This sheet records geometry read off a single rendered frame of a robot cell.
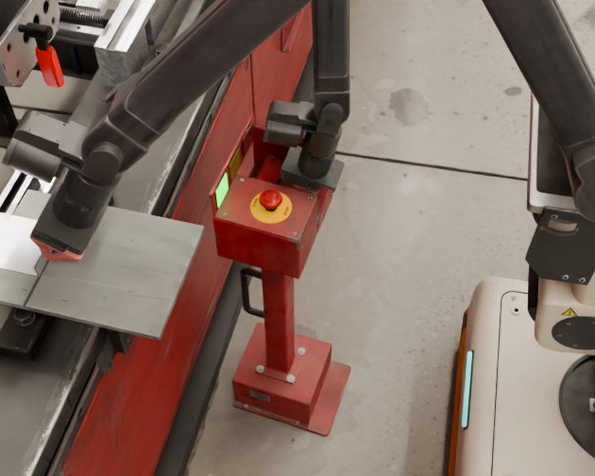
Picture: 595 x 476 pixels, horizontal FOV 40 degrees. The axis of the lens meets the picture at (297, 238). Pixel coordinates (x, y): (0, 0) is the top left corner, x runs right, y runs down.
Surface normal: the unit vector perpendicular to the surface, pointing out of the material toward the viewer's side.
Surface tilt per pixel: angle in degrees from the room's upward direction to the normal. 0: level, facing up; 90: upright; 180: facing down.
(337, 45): 79
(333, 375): 0
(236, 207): 0
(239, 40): 85
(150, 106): 73
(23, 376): 0
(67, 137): 29
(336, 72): 67
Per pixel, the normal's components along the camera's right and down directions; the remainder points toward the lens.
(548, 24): -0.04, 0.69
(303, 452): 0.00, -0.59
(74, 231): 0.46, -0.44
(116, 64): -0.25, 0.78
